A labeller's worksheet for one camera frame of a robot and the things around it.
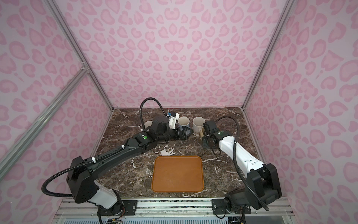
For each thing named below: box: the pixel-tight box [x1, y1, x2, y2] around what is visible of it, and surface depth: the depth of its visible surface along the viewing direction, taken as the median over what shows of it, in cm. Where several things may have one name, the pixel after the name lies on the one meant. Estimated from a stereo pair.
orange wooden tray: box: [151, 155, 205, 193], surface depth 86 cm
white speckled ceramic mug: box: [192, 116, 206, 137], surface depth 102 cm
